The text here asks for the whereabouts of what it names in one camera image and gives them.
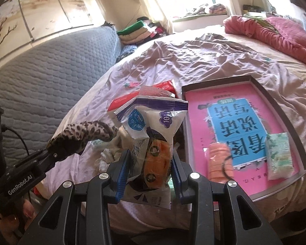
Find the pink book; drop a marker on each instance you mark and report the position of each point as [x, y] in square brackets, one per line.
[201, 117]

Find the clothes on windowsill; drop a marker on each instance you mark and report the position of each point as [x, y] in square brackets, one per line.
[216, 9]

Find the stack of folded clothes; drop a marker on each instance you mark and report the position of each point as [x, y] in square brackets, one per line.
[135, 30]

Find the tree painted wardrobe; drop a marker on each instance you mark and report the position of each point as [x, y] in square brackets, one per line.
[40, 5]

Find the clear bag of white packets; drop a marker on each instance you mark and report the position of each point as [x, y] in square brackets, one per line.
[153, 122]

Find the white green packet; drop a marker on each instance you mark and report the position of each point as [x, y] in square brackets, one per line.
[280, 158]

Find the leopard print scrunchie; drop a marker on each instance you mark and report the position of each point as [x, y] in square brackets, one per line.
[86, 131]

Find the red cardboard box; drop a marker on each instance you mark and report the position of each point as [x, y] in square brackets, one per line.
[122, 102]

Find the dark cardboard box tray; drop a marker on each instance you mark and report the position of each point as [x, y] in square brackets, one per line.
[214, 84]

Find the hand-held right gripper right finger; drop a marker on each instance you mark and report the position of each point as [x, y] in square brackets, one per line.
[177, 176]

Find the pink quilt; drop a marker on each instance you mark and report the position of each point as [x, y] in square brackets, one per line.
[247, 28]

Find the grey quilted cover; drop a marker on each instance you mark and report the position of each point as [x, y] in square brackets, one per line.
[53, 69]

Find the white floral scrunchie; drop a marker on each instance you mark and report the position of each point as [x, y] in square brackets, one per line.
[108, 157]

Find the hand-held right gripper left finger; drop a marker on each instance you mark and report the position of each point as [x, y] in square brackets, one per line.
[123, 171]

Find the person's left hand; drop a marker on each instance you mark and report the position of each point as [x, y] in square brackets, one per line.
[17, 217]

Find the pale purple bed sheet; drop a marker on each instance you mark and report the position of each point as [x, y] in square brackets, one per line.
[206, 53]

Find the blue patterned cloth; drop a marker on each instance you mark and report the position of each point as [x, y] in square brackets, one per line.
[127, 52]

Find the dark pink quilted pillow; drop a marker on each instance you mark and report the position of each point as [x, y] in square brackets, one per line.
[293, 29]

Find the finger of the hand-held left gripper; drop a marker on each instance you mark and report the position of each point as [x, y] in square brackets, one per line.
[52, 158]

